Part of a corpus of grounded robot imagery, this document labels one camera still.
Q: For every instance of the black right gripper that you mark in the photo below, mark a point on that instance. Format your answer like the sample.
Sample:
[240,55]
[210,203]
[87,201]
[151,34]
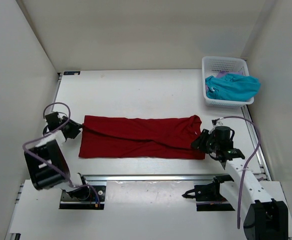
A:
[199,144]

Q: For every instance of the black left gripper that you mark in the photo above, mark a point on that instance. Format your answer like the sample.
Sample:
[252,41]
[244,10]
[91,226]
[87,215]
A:
[75,127]

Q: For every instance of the red t shirt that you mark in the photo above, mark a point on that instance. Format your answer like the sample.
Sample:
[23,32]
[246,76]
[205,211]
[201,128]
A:
[120,137]

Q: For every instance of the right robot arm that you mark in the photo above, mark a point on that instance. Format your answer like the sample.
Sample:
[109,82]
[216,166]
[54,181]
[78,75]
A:
[259,214]

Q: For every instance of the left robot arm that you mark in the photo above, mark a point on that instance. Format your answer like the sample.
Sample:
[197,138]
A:
[46,164]

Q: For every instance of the dark label sticker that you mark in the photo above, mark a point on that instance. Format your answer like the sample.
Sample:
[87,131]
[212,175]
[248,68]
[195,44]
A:
[71,73]

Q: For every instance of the teal t shirt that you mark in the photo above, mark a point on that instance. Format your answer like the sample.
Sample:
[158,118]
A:
[232,87]

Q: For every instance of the white plastic basket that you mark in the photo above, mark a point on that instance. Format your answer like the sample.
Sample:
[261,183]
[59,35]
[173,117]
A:
[211,66]

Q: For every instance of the purple t shirt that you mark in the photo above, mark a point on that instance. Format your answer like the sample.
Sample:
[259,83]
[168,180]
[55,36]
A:
[224,73]

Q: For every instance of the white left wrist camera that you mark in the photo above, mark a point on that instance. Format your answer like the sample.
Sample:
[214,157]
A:
[53,119]

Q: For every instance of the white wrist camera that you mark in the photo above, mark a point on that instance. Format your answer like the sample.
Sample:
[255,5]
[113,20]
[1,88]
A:
[53,119]
[216,123]

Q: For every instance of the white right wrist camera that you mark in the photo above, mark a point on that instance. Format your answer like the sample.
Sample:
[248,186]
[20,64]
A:
[216,123]

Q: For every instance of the aluminium table edge rail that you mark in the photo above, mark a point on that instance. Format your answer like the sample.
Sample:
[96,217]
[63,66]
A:
[150,177]

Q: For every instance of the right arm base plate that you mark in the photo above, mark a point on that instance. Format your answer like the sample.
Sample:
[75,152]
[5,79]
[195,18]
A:
[208,197]

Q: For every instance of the right side aluminium rail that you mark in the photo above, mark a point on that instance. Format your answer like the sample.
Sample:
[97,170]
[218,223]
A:
[258,163]

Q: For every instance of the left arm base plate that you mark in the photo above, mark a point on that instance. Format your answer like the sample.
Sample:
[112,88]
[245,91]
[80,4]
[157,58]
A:
[86,202]

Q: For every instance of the left side aluminium rail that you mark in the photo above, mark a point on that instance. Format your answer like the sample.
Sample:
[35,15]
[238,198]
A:
[49,99]

